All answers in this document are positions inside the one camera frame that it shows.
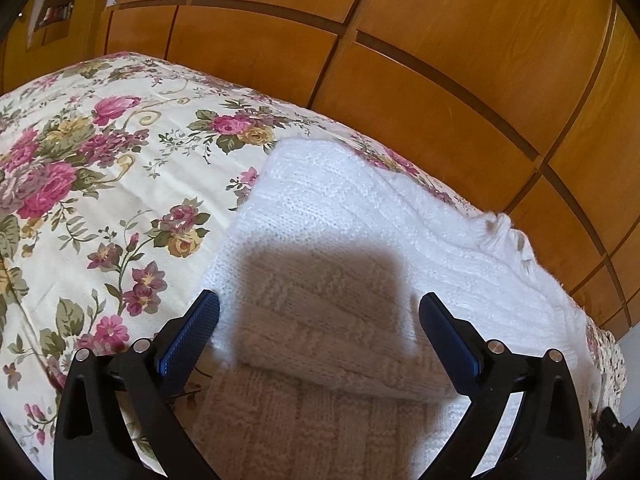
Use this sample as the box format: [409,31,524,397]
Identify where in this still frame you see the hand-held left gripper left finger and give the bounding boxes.
[52,289,223,480]

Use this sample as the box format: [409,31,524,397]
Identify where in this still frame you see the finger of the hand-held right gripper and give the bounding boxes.
[597,406,632,462]

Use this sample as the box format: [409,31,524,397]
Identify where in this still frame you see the floral bedspread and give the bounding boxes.
[0,51,628,480]

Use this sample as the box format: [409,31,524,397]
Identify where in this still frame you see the white knitted sweater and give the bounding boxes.
[192,137,601,480]

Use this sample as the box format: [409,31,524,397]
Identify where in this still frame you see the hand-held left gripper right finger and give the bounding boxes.
[415,291,587,480]

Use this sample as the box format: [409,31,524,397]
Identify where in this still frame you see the wall shelf niche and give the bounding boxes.
[25,0,83,50]

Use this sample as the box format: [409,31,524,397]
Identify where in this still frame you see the wooden wardrobe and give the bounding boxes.
[0,0,640,341]

